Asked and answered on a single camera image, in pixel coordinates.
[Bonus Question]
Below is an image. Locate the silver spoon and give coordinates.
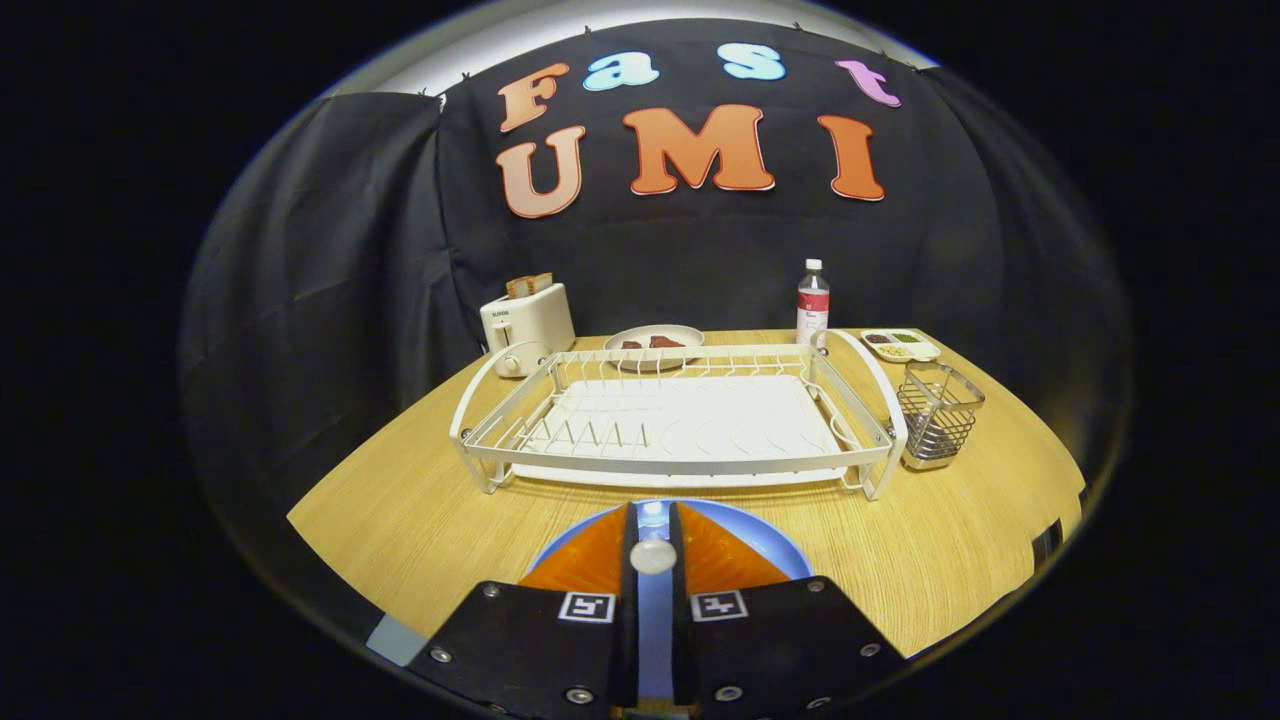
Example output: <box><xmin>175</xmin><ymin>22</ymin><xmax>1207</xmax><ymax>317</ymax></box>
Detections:
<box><xmin>629</xmin><ymin>500</ymin><xmax>681</xmax><ymax>577</ymax></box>

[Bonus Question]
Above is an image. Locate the beige plate with meat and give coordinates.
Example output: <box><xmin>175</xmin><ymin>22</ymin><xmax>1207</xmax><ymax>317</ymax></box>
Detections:
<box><xmin>604</xmin><ymin>324</ymin><xmax>705</xmax><ymax>373</ymax></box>

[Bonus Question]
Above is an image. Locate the clear bottle with red label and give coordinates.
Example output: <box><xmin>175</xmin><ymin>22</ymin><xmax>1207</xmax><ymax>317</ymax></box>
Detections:
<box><xmin>796</xmin><ymin>259</ymin><xmax>831</xmax><ymax>347</ymax></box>

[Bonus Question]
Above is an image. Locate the metal wire basket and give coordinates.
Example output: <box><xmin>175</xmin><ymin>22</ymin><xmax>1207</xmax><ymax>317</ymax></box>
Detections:
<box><xmin>897</xmin><ymin>360</ymin><xmax>986</xmax><ymax>471</ymax></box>

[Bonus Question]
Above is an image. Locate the black backdrop cloth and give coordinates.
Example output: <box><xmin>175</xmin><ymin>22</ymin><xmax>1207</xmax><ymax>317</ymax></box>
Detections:
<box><xmin>180</xmin><ymin>18</ymin><xmax>1131</xmax><ymax>521</ymax></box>

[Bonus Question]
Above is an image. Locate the white toaster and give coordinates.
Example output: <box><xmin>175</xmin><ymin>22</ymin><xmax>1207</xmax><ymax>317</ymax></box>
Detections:
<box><xmin>479</xmin><ymin>282</ymin><xmax>577</xmax><ymax>378</ymax></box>

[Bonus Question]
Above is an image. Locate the white compartment tray with beans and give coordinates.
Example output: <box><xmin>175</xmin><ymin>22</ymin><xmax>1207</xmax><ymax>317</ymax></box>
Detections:
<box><xmin>860</xmin><ymin>329</ymin><xmax>942</xmax><ymax>363</ymax></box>

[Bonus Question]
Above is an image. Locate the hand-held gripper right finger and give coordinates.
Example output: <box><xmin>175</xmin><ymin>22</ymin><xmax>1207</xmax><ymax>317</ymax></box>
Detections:
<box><xmin>668</xmin><ymin>500</ymin><xmax>906</xmax><ymax>711</ymax></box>

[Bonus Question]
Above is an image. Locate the light blue plate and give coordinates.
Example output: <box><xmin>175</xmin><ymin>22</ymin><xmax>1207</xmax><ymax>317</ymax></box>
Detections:
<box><xmin>525</xmin><ymin>497</ymin><xmax>813</xmax><ymax>701</ymax></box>

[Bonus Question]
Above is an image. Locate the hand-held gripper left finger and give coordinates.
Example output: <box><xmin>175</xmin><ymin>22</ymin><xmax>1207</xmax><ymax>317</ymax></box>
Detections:
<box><xmin>408</xmin><ymin>500</ymin><xmax>641</xmax><ymax>716</ymax></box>

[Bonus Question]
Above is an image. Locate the white dish rack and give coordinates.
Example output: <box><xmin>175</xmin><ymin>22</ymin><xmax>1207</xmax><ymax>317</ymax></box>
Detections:
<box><xmin>449</xmin><ymin>328</ymin><xmax>909</xmax><ymax>501</ymax></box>

